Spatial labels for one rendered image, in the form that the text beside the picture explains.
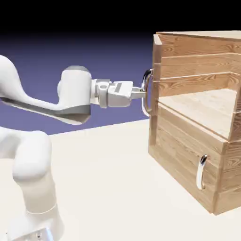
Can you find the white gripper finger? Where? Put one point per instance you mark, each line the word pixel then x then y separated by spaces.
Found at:
pixel 137 88
pixel 137 95

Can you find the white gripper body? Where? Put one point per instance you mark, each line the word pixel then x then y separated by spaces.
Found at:
pixel 120 98

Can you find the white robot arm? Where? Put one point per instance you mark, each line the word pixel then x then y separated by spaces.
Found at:
pixel 75 90

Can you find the light wood cabinet door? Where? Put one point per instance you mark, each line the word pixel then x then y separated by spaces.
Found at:
pixel 157 54
pixel 178 150

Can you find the light wood cabinet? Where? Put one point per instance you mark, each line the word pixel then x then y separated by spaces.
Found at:
pixel 197 62

